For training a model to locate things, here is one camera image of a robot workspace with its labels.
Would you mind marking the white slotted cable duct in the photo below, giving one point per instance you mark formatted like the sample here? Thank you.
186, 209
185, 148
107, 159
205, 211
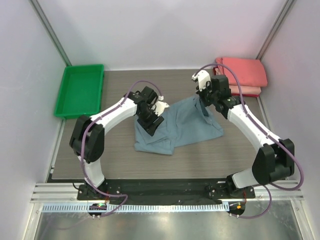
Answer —
98, 207

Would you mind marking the right aluminium corner post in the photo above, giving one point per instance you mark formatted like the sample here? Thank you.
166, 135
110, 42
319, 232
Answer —
279, 21

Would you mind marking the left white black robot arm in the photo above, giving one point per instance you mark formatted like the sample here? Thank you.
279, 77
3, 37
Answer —
88, 136

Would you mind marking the top coral folded shirt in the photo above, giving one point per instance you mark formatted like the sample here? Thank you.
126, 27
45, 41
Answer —
249, 72

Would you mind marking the aluminium corner post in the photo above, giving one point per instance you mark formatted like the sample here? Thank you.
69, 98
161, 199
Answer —
50, 31
279, 21

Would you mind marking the aluminium rail frame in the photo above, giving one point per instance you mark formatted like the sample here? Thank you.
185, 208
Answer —
71, 192

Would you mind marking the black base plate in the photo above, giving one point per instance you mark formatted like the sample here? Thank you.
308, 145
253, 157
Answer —
170, 192

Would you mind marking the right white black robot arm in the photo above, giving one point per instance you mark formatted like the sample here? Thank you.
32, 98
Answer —
272, 161

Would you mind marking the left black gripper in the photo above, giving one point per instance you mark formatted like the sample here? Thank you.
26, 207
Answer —
151, 127

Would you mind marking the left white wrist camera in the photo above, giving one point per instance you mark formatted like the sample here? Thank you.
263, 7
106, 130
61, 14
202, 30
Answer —
159, 106

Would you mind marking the left aluminium corner post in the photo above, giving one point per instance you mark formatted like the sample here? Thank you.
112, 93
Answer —
50, 31

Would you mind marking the green plastic tray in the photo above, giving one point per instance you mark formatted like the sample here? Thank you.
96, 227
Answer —
80, 91

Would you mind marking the blue grey t shirt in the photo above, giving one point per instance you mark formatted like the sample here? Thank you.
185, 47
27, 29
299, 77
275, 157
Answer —
185, 122

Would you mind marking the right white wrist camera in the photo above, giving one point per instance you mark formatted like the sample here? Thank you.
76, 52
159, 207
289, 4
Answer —
202, 77

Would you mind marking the light pink folded shirt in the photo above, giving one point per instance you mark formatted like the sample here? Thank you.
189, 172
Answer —
251, 82

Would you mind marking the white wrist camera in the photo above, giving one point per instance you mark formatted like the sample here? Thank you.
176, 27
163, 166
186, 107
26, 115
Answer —
202, 77
159, 106

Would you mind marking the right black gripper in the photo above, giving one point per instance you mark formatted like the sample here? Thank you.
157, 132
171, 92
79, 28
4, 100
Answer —
205, 96

